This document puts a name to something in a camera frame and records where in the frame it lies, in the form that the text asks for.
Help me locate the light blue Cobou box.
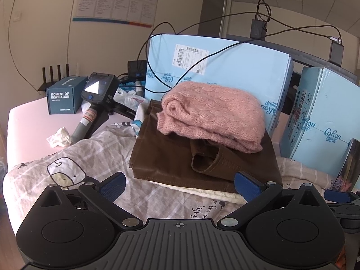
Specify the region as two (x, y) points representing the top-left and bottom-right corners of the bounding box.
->
(279, 67), (359, 177)

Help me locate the dark blue small carton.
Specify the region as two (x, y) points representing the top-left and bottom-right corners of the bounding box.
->
(46, 76), (88, 115)

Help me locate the grey cartoon print bedsheet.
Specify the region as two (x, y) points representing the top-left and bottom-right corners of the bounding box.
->
(2, 120), (338, 231)

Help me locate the black wifi router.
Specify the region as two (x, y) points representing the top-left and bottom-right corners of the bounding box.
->
(37, 63), (70, 92)

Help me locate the crumpled white tissue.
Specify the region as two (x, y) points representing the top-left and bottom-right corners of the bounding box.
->
(46, 127), (72, 148)

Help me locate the brown leather garment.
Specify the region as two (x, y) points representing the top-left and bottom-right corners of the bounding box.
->
(129, 101), (282, 193)

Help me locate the wall notice poster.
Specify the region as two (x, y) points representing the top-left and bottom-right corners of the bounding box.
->
(73, 0), (158, 28)

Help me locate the pink knitted sweater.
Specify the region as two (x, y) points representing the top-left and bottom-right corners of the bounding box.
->
(157, 81), (266, 154)

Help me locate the black power cable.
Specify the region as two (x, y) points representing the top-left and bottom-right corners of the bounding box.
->
(137, 0), (342, 94)

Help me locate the smartphone leaning on box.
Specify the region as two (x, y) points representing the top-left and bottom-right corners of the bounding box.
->
(331, 138), (359, 192)

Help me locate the black handheld scanner device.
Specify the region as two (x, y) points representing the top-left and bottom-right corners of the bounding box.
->
(70, 72), (119, 144)

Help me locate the black power adapter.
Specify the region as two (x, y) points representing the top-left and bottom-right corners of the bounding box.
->
(250, 19), (267, 41)
(328, 41), (344, 67)

